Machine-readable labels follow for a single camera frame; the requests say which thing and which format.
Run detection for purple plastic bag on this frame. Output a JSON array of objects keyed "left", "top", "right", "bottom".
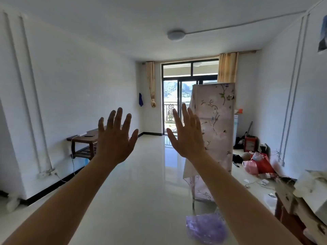
[{"left": 186, "top": 213, "right": 228, "bottom": 245}]

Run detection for white wall power strip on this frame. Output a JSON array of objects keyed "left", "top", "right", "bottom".
[{"left": 38, "top": 169, "right": 59, "bottom": 179}]

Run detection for black framed glass door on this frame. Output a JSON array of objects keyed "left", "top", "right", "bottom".
[{"left": 161, "top": 59, "right": 220, "bottom": 137}]

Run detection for wide yellow curtain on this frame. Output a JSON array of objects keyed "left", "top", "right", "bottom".
[{"left": 217, "top": 52, "right": 239, "bottom": 84}]

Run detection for pink plastic bag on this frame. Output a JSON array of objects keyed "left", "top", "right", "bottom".
[{"left": 242, "top": 160, "right": 259, "bottom": 176}]

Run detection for red shopping bag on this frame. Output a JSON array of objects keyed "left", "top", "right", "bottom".
[{"left": 252, "top": 152, "right": 275, "bottom": 174}]

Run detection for brown cardboard box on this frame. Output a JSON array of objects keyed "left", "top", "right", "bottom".
[{"left": 275, "top": 177, "right": 327, "bottom": 245}]

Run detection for person's left forearm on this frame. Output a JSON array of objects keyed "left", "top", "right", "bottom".
[{"left": 0, "top": 156, "right": 121, "bottom": 245}]

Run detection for person's left hand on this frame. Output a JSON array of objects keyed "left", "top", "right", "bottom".
[{"left": 97, "top": 108, "right": 139, "bottom": 166}]

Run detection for round white ceiling lamp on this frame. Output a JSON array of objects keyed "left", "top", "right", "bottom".
[{"left": 167, "top": 30, "right": 186, "bottom": 41}]

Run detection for floral fabric wardrobe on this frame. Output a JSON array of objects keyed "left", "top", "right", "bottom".
[{"left": 183, "top": 83, "right": 236, "bottom": 202}]

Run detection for person's right forearm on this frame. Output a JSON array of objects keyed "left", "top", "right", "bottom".
[{"left": 188, "top": 152, "right": 303, "bottom": 245}]

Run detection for narrow yellow curtain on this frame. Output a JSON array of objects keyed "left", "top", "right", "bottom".
[{"left": 146, "top": 61, "right": 156, "bottom": 108}]

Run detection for person's right hand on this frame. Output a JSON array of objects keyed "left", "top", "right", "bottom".
[{"left": 166, "top": 103, "right": 208, "bottom": 161}]

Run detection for white cabinet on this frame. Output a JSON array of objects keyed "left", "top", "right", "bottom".
[{"left": 233, "top": 113, "right": 239, "bottom": 146}]

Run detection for brown wooden bench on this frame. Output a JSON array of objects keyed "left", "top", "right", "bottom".
[{"left": 67, "top": 126, "right": 123, "bottom": 161}]

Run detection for white foam box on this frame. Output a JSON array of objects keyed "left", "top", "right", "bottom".
[{"left": 293, "top": 170, "right": 327, "bottom": 218}]

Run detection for white cable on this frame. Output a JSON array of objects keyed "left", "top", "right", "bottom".
[{"left": 55, "top": 136, "right": 78, "bottom": 183}]

